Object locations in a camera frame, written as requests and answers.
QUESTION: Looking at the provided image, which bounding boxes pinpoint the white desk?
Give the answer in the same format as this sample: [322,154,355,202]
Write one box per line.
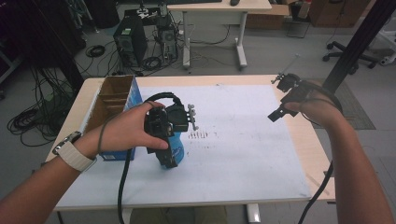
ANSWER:
[167,0,274,71]

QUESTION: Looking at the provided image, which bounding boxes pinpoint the person's olive pants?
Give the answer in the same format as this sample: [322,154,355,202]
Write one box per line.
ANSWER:
[129,204,230,224]

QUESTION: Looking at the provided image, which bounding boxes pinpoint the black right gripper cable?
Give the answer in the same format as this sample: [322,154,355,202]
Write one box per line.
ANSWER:
[297,161,334,224]

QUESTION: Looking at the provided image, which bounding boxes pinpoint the grey floor mat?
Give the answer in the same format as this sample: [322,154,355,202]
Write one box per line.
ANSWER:
[306,78,377,131]

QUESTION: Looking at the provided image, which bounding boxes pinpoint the person's left hand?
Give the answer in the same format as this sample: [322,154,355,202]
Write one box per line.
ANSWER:
[74,100,170,159]

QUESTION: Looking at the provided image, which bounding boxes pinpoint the coiled black cable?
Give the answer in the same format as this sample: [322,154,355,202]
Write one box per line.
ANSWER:
[85,44,106,59]

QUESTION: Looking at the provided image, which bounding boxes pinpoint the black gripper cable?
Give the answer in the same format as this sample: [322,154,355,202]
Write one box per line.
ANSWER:
[297,161,334,224]
[117,148,134,224]

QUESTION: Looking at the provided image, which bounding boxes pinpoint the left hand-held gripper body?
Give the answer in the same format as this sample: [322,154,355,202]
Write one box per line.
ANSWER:
[143,91,200,154]

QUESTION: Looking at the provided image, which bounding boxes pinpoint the white strap wristwatch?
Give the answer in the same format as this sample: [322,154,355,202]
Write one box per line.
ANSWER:
[51,130,98,174]

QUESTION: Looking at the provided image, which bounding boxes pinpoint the white mat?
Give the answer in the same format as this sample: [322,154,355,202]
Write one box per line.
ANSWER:
[55,83,313,210]

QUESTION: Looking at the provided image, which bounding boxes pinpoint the wooden cabinet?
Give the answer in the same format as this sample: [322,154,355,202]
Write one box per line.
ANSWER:
[307,0,373,28]

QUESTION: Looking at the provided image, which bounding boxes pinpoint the black metal post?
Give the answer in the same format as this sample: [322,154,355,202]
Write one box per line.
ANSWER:
[321,0,396,95]

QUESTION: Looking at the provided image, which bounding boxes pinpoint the blue plastic bottle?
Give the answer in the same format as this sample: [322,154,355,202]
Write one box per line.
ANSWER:
[160,130,186,170]

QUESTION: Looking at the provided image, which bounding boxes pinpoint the blue cardboard box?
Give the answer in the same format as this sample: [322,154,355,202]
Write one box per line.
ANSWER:
[78,74,145,161]

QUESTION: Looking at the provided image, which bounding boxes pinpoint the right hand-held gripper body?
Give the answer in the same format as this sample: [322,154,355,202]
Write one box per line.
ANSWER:
[270,53,313,110]

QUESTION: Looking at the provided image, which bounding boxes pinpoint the black computer tower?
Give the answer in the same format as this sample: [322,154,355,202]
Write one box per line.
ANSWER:
[112,14,149,68]

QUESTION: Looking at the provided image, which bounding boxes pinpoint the grey wrist cord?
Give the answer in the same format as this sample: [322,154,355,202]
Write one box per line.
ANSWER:
[97,104,148,155]

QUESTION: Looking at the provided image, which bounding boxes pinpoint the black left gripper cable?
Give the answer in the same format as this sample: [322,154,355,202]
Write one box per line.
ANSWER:
[117,148,134,224]

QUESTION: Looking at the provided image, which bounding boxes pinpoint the open computer tower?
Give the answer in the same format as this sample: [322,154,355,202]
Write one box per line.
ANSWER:
[157,17,180,63]

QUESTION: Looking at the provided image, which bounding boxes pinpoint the bundle of black floor cables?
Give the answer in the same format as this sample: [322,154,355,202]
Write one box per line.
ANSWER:
[7,66,76,147]

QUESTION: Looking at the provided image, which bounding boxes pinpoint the black office chair base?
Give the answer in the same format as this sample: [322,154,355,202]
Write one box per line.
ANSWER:
[321,40,379,70]

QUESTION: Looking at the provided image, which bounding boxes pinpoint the brown cardboard box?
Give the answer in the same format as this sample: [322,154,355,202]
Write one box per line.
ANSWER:
[245,3,291,31]

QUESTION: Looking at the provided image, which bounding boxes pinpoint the person's right hand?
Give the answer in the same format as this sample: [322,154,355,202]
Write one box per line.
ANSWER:
[283,88,344,129]

